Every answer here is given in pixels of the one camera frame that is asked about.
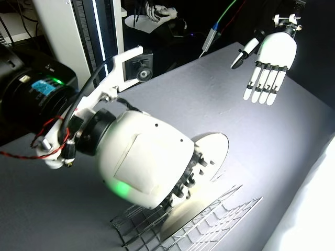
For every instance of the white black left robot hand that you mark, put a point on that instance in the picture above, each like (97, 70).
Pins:
(277, 49)

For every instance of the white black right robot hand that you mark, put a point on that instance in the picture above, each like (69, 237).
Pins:
(146, 157)

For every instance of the round silver plate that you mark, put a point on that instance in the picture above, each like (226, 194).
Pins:
(188, 217)
(214, 151)

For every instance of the black electronic device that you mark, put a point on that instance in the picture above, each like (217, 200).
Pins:
(178, 28)

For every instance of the spare white robot hand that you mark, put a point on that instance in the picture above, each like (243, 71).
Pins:
(167, 11)

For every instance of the white paper sheet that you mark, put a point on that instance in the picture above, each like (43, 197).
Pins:
(141, 24)

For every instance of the white robot column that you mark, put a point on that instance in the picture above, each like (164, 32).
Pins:
(57, 31)

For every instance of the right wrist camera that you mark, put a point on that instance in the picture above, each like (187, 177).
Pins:
(138, 69)

